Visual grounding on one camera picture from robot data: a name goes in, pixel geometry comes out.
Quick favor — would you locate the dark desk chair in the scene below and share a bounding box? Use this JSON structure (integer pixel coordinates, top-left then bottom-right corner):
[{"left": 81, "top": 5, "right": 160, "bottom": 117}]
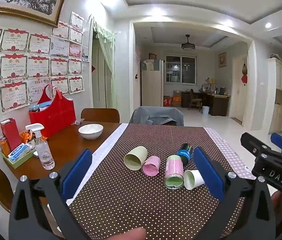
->
[{"left": 189, "top": 88, "right": 203, "bottom": 109}]

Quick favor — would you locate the window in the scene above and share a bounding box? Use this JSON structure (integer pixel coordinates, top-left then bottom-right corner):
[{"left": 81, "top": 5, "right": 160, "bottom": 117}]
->
[{"left": 166, "top": 53, "right": 197, "bottom": 84}]

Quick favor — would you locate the grey jacket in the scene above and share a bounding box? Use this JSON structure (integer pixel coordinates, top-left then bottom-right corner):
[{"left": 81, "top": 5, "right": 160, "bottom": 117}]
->
[{"left": 129, "top": 106, "right": 185, "bottom": 127}]

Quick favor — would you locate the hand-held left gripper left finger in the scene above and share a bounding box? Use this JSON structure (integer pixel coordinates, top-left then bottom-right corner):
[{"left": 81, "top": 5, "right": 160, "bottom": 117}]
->
[{"left": 8, "top": 149, "right": 93, "bottom": 240}]

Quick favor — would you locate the brown polka-dot tablecloth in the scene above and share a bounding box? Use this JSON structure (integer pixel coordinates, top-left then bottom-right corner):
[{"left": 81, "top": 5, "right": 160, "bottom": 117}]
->
[{"left": 67, "top": 123, "right": 256, "bottom": 240}]

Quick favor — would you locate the white refrigerator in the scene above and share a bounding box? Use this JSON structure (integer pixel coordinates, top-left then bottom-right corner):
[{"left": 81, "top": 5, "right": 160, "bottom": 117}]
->
[{"left": 141, "top": 59, "right": 165, "bottom": 108}]

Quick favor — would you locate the dark blue can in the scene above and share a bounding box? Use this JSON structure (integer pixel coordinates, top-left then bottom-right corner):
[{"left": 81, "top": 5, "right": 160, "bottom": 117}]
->
[{"left": 176, "top": 143, "right": 194, "bottom": 167}]

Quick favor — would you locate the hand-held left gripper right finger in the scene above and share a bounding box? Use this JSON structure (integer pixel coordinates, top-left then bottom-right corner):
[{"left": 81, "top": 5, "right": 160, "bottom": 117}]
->
[{"left": 193, "top": 147, "right": 277, "bottom": 240}]

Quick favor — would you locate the clear spray bottle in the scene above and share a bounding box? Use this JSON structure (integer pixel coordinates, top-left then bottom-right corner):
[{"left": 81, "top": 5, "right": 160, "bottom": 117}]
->
[{"left": 25, "top": 123, "right": 56, "bottom": 171}]

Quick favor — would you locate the orange snack bag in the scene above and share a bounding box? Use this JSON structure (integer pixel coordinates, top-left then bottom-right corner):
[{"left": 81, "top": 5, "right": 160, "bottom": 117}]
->
[{"left": 19, "top": 131, "right": 35, "bottom": 143}]

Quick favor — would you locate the brown cardboard box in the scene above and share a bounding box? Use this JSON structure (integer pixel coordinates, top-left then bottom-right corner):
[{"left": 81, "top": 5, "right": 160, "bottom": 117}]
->
[{"left": 172, "top": 90, "right": 182, "bottom": 107}]

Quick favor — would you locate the white bowl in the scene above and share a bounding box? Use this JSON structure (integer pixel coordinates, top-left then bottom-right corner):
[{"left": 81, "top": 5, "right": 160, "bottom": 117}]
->
[{"left": 78, "top": 124, "right": 104, "bottom": 140}]

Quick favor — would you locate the framed wall picture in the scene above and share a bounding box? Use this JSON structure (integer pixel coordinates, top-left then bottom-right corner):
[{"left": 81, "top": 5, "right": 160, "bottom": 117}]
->
[{"left": 218, "top": 52, "right": 227, "bottom": 68}]

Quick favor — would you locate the ceiling fan lamp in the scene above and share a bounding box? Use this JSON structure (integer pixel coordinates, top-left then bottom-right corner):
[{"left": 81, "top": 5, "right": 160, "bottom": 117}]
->
[{"left": 181, "top": 35, "right": 196, "bottom": 51}]

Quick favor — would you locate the white cup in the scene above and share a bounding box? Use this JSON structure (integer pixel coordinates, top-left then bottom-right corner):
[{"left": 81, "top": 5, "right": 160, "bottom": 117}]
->
[{"left": 183, "top": 169, "right": 205, "bottom": 190}]

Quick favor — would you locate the pink and green cup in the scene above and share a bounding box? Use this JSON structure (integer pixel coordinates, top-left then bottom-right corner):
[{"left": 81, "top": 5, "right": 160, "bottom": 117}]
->
[{"left": 164, "top": 155, "right": 185, "bottom": 190}]

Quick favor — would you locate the dark wooden desk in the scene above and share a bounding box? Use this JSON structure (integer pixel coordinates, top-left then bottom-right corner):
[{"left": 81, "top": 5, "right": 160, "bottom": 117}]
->
[{"left": 181, "top": 90, "right": 232, "bottom": 117}]

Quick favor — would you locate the red tote bag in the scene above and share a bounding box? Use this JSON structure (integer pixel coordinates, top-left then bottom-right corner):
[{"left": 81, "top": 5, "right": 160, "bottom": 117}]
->
[{"left": 28, "top": 84, "right": 77, "bottom": 139}]

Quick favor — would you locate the green tray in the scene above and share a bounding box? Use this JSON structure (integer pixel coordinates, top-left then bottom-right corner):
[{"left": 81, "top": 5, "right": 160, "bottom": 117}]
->
[{"left": 0, "top": 146, "right": 40, "bottom": 169}]

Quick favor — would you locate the pale green cup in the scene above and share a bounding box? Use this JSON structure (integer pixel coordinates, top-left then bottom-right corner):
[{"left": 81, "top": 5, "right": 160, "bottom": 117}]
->
[{"left": 124, "top": 147, "right": 148, "bottom": 172}]

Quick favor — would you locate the person's left hand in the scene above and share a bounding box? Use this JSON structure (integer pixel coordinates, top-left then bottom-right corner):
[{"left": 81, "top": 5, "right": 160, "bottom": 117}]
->
[{"left": 120, "top": 227, "right": 147, "bottom": 240}]

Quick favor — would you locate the group of wall certificates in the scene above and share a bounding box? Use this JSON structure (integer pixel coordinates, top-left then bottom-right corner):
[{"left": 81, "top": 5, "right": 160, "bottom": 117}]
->
[{"left": 0, "top": 11, "right": 85, "bottom": 113}]

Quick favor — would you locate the wooden chair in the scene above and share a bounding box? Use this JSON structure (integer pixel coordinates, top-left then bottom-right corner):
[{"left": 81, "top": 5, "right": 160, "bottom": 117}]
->
[{"left": 81, "top": 108, "right": 120, "bottom": 124}]

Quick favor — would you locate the orange can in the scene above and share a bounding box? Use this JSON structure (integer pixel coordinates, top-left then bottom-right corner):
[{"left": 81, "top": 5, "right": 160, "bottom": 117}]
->
[{"left": 0, "top": 135, "right": 11, "bottom": 157}]

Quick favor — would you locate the green door curtain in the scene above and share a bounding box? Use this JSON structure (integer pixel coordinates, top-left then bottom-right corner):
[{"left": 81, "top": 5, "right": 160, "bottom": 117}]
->
[{"left": 92, "top": 21, "right": 118, "bottom": 109}]

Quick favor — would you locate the white door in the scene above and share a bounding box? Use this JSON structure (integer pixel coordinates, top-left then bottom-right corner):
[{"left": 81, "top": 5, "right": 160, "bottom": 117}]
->
[{"left": 232, "top": 56, "right": 248, "bottom": 123}]

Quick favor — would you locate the red door ornament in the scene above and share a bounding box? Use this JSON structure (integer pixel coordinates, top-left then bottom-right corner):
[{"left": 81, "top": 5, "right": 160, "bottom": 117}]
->
[{"left": 241, "top": 63, "right": 249, "bottom": 84}]

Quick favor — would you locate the blue tissue pack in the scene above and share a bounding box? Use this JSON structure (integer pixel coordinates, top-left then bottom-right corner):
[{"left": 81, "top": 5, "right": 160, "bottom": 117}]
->
[{"left": 7, "top": 143, "right": 33, "bottom": 162}]

